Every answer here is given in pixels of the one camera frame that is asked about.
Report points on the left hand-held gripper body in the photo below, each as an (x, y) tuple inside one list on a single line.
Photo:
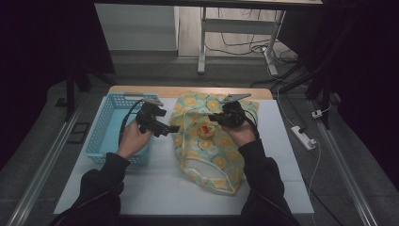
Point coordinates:
[(150, 117)]

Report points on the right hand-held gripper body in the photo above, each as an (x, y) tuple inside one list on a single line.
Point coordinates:
[(233, 114)]

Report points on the round gold tin red label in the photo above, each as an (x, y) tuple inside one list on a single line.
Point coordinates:
[(207, 133)]

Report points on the lemon print cloth bag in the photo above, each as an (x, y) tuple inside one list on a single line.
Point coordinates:
[(213, 157)]

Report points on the blue perforated plastic basket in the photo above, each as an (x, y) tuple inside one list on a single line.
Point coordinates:
[(106, 132)]

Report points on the person's right hand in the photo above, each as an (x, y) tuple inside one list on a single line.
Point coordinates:
[(243, 135)]

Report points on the person's left hand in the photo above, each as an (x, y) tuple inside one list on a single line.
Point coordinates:
[(133, 141)]

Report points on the white table mat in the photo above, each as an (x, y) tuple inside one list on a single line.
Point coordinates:
[(282, 163)]

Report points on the white power strip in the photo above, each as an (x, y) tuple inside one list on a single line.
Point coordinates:
[(302, 137)]

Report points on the black floor plate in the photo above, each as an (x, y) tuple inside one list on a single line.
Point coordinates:
[(79, 133)]

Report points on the black stand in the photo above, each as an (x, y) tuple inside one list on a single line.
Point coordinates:
[(324, 94), (70, 94)]

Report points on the small white adapter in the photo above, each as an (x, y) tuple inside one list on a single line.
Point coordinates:
[(317, 114)]

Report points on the white cabinet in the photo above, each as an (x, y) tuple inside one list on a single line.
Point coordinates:
[(135, 28)]

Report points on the black curtain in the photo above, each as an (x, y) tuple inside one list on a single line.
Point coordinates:
[(370, 62), (37, 47)]

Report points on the white desk frame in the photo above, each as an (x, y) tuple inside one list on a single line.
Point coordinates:
[(238, 26)]

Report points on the aluminium rail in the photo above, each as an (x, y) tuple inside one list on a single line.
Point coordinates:
[(44, 169), (342, 163)]

